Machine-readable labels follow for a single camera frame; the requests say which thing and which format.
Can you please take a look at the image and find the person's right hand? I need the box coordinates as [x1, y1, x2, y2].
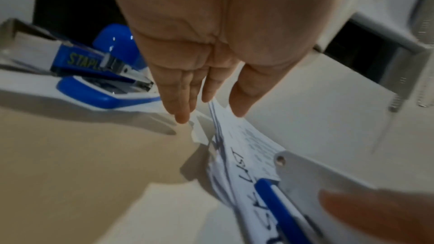
[317, 188, 434, 244]

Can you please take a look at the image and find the person's left hand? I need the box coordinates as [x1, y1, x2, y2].
[103, 0, 355, 125]

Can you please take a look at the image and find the blue white stapler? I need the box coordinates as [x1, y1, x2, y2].
[253, 150, 384, 244]
[56, 23, 162, 111]

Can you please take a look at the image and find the stack of printed papers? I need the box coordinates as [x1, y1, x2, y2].
[189, 98, 290, 244]

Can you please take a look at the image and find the blue staples box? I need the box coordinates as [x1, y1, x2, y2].
[0, 17, 107, 78]

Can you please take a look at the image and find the green potted plant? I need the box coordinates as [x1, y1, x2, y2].
[32, 0, 130, 49]

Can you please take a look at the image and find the grey roller blind rail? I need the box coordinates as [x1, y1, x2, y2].
[350, 12, 432, 54]

